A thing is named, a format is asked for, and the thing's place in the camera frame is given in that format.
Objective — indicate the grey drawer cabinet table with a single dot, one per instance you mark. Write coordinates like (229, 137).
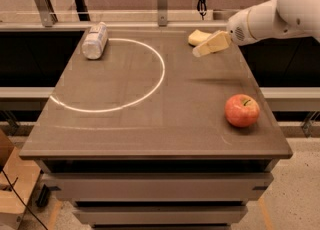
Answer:
(139, 138)

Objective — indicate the left metal rail bracket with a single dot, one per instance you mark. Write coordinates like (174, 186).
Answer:
(46, 12)

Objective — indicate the middle metal rail bracket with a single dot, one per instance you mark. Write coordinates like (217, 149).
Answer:
(162, 15)

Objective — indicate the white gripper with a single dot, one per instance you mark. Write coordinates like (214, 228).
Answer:
(237, 29)

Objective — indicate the yellow sponge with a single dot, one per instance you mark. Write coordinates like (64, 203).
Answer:
(198, 37)

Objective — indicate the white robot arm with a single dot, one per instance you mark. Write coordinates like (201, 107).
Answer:
(279, 19)

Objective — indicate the clear plastic water bottle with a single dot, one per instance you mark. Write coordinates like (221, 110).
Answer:
(95, 41)

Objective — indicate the red apple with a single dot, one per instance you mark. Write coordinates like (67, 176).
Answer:
(241, 110)

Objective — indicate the wooden box on floor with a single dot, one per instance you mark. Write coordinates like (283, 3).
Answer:
(17, 181)

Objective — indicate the metal rail bracket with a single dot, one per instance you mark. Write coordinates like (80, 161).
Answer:
(46, 12)
(162, 15)

